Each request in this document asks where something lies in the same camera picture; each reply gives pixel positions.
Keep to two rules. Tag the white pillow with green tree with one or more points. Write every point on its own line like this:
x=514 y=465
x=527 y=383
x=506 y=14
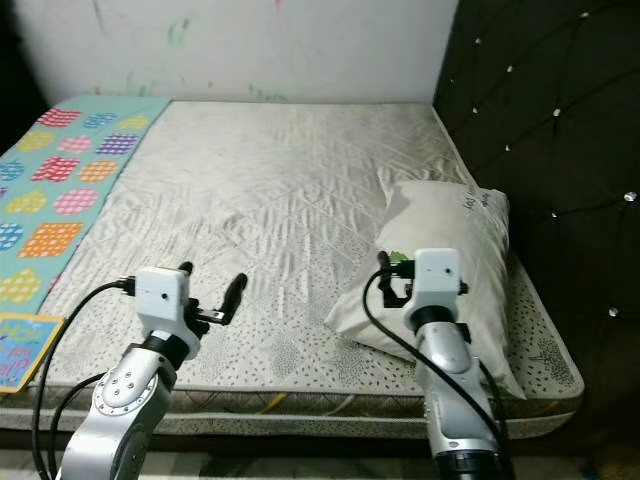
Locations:
x=445 y=215

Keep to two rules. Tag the blue children's picture book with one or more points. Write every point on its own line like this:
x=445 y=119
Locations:
x=28 y=350

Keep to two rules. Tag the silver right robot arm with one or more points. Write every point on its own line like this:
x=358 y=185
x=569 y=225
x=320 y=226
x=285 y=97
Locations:
x=455 y=380

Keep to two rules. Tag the white quilted mattress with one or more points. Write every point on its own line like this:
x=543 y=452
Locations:
x=250 y=200

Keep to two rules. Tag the teal blanket with dotted shapes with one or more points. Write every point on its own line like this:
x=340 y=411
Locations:
x=70 y=190

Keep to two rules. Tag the black tufted headboard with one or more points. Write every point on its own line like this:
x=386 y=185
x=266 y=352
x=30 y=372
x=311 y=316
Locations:
x=550 y=110

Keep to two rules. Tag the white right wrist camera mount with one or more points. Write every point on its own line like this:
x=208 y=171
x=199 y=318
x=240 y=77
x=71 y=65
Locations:
x=436 y=277

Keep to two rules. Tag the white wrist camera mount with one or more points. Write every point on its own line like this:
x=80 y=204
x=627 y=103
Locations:
x=436 y=277
x=162 y=298

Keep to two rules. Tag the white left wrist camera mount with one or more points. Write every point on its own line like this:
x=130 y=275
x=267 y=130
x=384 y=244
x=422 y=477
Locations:
x=162 y=298

